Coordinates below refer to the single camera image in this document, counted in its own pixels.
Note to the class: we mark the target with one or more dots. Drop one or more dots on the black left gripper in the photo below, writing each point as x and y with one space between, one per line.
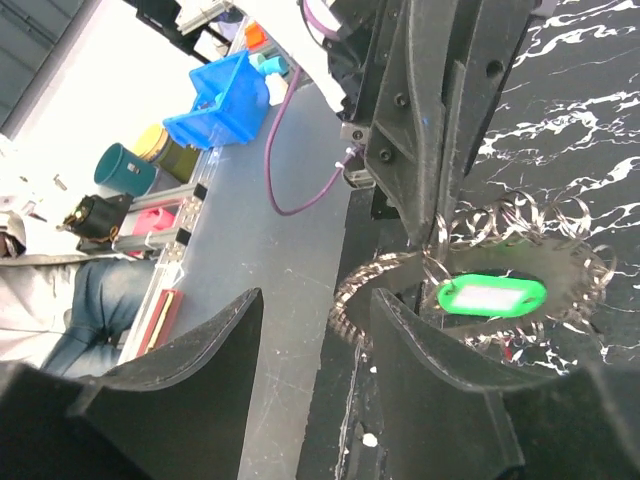
390 63

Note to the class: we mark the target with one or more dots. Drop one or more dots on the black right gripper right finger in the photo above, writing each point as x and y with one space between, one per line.
452 413

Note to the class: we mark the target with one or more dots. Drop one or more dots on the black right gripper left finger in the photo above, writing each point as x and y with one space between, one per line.
178 412

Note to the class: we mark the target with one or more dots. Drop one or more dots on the key with green tag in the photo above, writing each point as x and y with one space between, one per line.
483 295

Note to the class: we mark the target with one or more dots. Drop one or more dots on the black base board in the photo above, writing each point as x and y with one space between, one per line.
344 436

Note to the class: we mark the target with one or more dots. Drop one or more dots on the key with red tag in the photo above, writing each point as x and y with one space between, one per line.
512 349

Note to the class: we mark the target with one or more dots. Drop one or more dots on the seated person in jeans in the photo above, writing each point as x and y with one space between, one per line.
62 311

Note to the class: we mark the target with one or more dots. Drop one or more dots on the pink plastic block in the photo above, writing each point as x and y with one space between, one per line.
153 220

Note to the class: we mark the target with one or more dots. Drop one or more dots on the black servo motor part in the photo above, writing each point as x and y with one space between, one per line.
96 221

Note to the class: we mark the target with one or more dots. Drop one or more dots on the blue plastic bin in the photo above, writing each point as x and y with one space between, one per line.
231 103

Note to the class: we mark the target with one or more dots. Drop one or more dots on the teal cup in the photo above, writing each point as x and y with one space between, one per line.
123 171

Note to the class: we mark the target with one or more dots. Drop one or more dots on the yellow lidded jar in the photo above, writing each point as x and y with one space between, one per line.
156 146

